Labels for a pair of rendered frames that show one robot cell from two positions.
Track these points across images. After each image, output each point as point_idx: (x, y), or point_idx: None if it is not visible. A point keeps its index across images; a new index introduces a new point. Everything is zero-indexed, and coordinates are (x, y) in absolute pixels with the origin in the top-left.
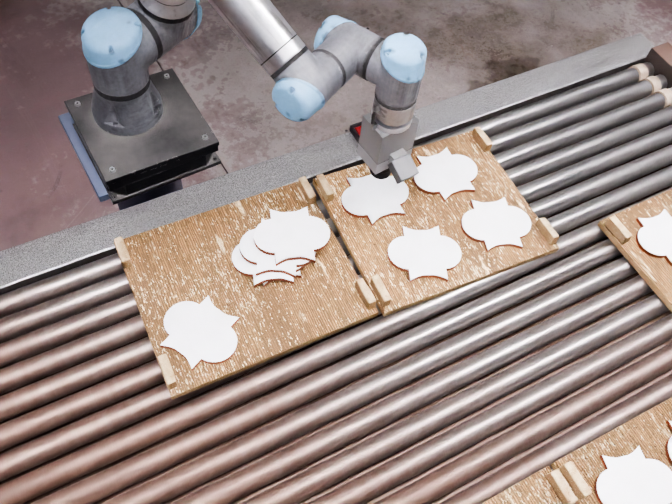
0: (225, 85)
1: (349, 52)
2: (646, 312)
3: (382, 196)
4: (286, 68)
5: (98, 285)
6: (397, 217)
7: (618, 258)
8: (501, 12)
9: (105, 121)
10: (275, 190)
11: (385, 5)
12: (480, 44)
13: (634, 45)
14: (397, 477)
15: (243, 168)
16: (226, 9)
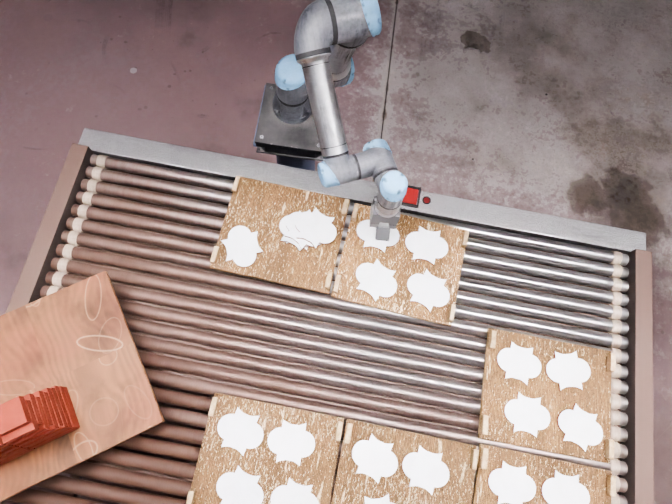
0: (421, 84)
1: (369, 166)
2: (467, 390)
3: None
4: (327, 158)
5: (217, 192)
6: (380, 252)
7: None
8: (657, 136)
9: (274, 108)
10: (331, 197)
11: (574, 83)
12: (618, 151)
13: (631, 239)
14: (276, 371)
15: None
16: (313, 114)
